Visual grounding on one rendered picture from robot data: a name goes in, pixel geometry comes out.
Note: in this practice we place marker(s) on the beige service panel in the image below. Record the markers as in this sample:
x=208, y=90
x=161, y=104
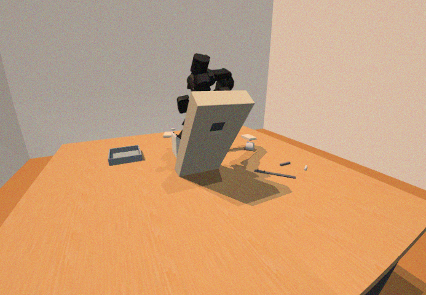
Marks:
x=213, y=121

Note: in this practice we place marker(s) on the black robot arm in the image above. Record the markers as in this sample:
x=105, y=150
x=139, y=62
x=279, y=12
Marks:
x=202, y=78

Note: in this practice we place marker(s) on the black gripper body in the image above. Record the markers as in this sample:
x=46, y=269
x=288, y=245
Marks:
x=183, y=100

